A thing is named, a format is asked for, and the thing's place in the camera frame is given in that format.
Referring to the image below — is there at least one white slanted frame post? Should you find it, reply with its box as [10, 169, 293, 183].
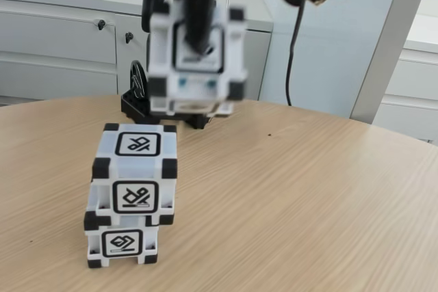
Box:
[349, 0, 438, 125]

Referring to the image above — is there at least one white cube with zigzag symbol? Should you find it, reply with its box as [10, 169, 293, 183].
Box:
[147, 6, 249, 117]

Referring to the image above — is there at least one black camera cable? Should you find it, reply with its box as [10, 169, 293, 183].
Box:
[285, 0, 307, 107]

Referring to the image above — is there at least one white cube with crossed-loop symbol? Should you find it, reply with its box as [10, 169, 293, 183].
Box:
[91, 122, 179, 227]

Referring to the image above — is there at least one white cube with house symbol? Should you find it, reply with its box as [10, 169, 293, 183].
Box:
[84, 209, 161, 269]

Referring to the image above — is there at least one black round clamp knob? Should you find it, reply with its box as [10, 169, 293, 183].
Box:
[129, 60, 151, 100]

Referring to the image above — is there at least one long white low cabinet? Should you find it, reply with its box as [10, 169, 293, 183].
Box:
[0, 0, 274, 102]

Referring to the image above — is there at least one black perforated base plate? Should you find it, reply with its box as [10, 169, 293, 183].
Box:
[120, 88, 212, 131]

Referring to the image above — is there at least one white drawer cabinet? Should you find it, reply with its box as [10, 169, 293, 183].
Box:
[372, 14, 438, 144]

